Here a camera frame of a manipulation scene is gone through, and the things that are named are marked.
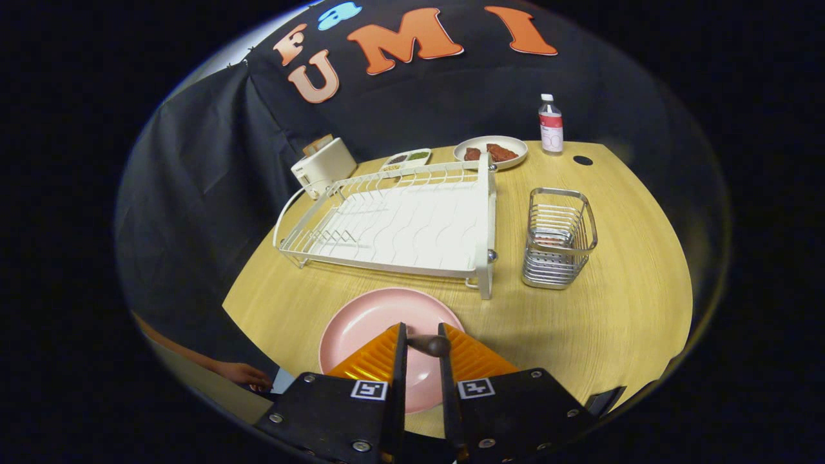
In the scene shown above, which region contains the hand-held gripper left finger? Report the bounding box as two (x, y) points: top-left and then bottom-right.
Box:
(255, 322), (408, 464)

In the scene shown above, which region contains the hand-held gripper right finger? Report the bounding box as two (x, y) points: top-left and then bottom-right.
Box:
(438, 322), (597, 464)

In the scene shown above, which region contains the wooden handled spoon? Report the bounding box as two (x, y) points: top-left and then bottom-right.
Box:
(406, 335), (452, 358)

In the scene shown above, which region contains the pink plate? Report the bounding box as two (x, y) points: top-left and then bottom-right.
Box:
(318, 287), (466, 415)

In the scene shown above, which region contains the white dish rack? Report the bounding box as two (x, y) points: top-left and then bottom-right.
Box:
(273, 153), (498, 300)

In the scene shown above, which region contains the metal wire basket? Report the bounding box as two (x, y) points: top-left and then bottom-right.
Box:
(521, 188), (598, 290)

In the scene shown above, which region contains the white plate with meat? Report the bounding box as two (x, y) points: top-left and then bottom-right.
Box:
(453, 135), (529, 171)

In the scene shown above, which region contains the dark panel with pale edge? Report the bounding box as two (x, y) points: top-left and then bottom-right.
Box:
(583, 385), (627, 416)

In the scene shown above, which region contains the white divided tray with beans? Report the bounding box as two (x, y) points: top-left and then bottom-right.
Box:
(379, 148), (432, 173)

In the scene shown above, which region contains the white toaster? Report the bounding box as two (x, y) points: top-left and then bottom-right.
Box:
(291, 137), (358, 199)

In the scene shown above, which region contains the clear bottle with red label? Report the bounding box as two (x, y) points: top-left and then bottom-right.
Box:
(538, 93), (564, 156)

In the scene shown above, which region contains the black backdrop cloth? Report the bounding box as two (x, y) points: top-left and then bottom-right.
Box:
(116, 0), (732, 387)

